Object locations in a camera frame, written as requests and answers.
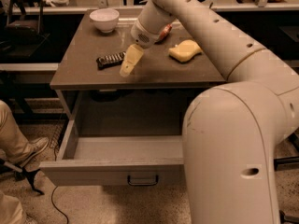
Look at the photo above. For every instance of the black chair base leg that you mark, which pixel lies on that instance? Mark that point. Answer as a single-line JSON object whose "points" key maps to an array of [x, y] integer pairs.
{"points": [[294, 139]]}

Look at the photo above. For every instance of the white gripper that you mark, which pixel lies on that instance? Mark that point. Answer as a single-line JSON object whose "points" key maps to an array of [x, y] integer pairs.
{"points": [[144, 34]]}

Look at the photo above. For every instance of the person leg beige trousers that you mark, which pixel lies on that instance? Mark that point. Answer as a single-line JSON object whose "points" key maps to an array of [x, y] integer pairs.
{"points": [[15, 145]]}

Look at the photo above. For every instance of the open grey top drawer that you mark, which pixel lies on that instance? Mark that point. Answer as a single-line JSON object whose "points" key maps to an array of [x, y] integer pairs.
{"points": [[138, 134]]}

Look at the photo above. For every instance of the black drawer handle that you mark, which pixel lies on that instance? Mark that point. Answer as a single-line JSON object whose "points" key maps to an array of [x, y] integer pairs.
{"points": [[142, 182]]}

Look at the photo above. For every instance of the grey drawer cabinet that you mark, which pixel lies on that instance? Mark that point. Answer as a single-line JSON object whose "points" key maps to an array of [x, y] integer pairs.
{"points": [[78, 69]]}

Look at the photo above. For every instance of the black office chair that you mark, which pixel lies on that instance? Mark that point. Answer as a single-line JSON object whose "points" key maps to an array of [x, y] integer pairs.
{"points": [[23, 33]]}

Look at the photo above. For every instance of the yellow sponge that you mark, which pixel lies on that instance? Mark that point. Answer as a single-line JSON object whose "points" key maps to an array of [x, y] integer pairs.
{"points": [[184, 51]]}

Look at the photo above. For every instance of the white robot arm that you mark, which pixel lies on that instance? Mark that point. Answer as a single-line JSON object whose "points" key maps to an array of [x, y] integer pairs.
{"points": [[230, 131]]}

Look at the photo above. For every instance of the grey sneaker shoe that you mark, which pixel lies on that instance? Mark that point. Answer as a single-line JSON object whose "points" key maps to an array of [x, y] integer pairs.
{"points": [[34, 148]]}

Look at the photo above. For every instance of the red soda can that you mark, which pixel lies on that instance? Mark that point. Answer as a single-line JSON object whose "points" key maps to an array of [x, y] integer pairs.
{"points": [[165, 32]]}

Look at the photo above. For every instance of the white ceramic bowl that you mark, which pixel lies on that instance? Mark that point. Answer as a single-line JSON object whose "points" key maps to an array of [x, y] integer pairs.
{"points": [[105, 19]]}

